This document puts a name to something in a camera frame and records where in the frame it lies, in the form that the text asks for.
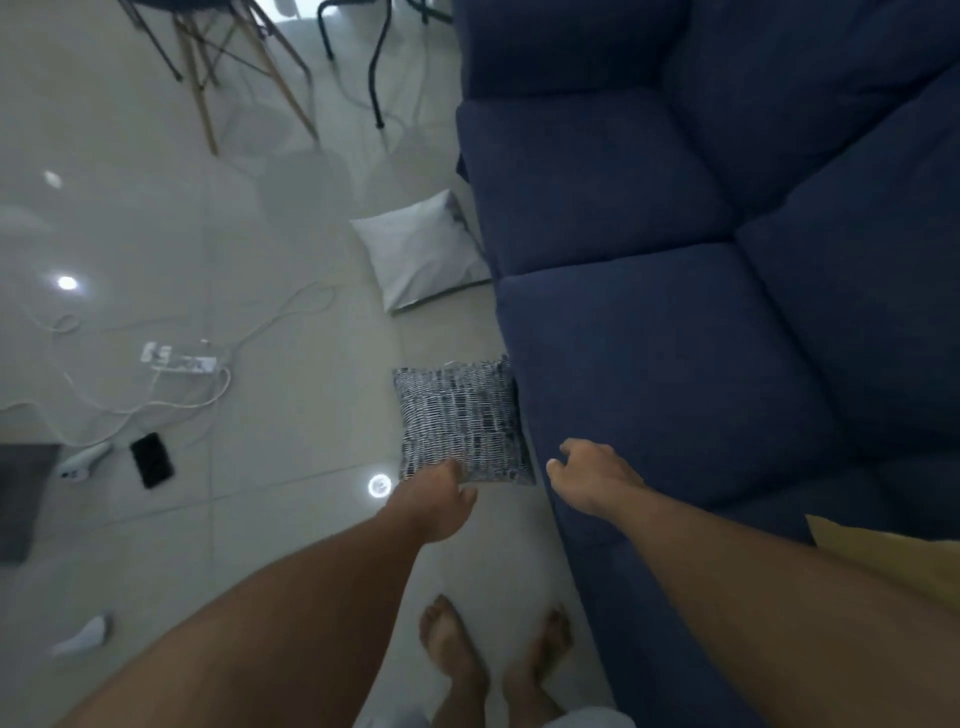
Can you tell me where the person's right hand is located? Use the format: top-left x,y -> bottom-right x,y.
545,438 -> 651,519

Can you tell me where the person's left hand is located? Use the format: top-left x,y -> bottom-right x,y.
380,458 -> 480,544

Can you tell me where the person's right forearm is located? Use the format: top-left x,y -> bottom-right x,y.
596,487 -> 960,728

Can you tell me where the person's left forearm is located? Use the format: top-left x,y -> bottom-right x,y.
56,507 -> 429,728

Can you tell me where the black white patterned cushion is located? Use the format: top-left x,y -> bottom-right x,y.
392,357 -> 537,486

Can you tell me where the person's left foot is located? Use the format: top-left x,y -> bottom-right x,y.
418,594 -> 490,728

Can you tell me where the person's foot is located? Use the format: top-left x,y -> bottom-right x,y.
501,606 -> 574,728
418,594 -> 490,728

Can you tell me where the person's right foot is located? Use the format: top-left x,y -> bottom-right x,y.
501,606 -> 574,728

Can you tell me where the dark blue fabric sofa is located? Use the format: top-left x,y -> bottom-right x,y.
452,0 -> 960,728

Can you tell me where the plain white cushion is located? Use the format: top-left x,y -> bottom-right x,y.
349,189 -> 493,315

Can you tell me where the white power strip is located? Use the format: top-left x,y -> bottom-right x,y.
141,341 -> 220,376

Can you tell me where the black smartphone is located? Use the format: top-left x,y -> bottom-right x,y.
129,432 -> 176,490

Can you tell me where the yellow cushion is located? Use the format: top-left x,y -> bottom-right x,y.
805,513 -> 960,618

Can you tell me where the white handheld device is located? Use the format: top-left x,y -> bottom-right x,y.
57,441 -> 114,483

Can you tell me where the crumpled white paper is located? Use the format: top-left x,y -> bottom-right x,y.
51,613 -> 114,658

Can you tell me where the dark grey mat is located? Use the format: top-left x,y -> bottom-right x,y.
0,442 -> 61,565

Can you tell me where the black metal leg chair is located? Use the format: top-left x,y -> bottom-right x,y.
316,0 -> 455,130

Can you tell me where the wooden leg chair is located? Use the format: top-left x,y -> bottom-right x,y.
116,0 -> 321,157

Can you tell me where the white cable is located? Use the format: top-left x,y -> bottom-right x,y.
0,281 -> 339,450

